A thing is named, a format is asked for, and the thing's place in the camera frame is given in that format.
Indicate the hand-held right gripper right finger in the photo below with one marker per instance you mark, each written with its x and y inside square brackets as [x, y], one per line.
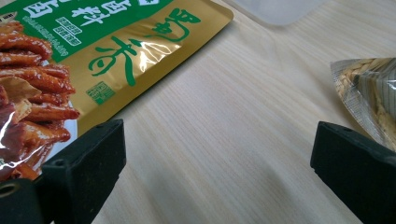
[358, 174]

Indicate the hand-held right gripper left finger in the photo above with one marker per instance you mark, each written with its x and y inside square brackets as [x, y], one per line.
[84, 174]

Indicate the clear orange and white bag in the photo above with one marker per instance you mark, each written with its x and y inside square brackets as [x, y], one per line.
[367, 90]

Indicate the green and gold snack pouch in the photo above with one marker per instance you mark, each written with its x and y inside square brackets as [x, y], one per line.
[124, 46]

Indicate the clear plastic container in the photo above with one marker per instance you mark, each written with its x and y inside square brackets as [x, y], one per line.
[274, 11]

